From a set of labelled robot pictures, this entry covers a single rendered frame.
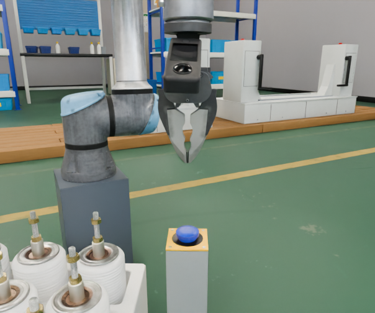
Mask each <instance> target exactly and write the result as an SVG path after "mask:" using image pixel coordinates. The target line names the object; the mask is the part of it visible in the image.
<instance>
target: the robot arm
mask: <svg viewBox="0 0 375 313"><path fill-rule="evenodd" d="M158 5H159V6H160V7H164V8H163V20H164V21H165V22H167V23H165V24H164V30H165V34H169V35H176V36H177V38H171V40H170V44H169V50H168V56H167V59H166V65H165V71H164V75H163V76H162V78H163V89H159V90H158V93H159V97H158V95H157V94H155V93H153V88H152V87H151V86H150V85H149V84H148V82H147V68H146V56H145V33H144V20H143V0H111V12H112V29H113V38H114V55H115V72H116V81H117V82H116V84H115V85H114V86H113V87H112V95H111V96H105V93H104V91H86V92H82V93H76V94H70V95H68V96H65V97H64V98H63V99H62V100H61V118H62V124H63V135H64V141H65V154H64V157H63V163H62V166H61V177H62V178H63V179H64V180H65V181H69V182H73V183H90V182H95V181H101V180H104V179H107V178H110V177H112V176H114V175H115V173H116V167H115V162H114V159H113V157H112V155H111V152H110V150H109V147H108V141H107V138H108V137H118V136H126V135H142V134H150V133H152V132H154V131H155V130H156V128H157V126H158V123H159V119H161V121H162V124H163V126H164V128H165V130H166V133H167V134H168V137H169V139H170V141H171V143H172V145H173V147H174V149H175V151H176V153H177V154H178V156H179V157H180V159H182V161H183V162H185V163H191V162H192V161H193V159H195V157H196V156H197V154H198V153H199V151H200V150H201V148H202V145H203V143H204V141H205V139H206V137H207V135H208V133H209V130H210V128H211V126H212V124H213V122H214V119H215V117H216V113H217V100H216V93H217V90H216V89H212V86H211V83H210V80H211V79H212V78H213V76H212V75H211V73H210V67H201V50H202V41H201V39H199V37H200V35H207V34H211V33H212V24H210V22H212V21H213V20H214V0H159V1H158ZM175 103H176V105H174V104H175ZM181 103H194V105H195V106H196V107H198V109H197V110H196V111H194V112H192V113H191V115H190V124H191V126H192V134H191V136H190V142H191V146H190V148H189V150H187V149H186V147H185V145H184V141H185V136H184V134H183V126H184V124H185V114H184V113H183V112H181V111H180V110H179V109H177V107H179V106H180V105H181ZM199 103H201V105H199Z"/></svg>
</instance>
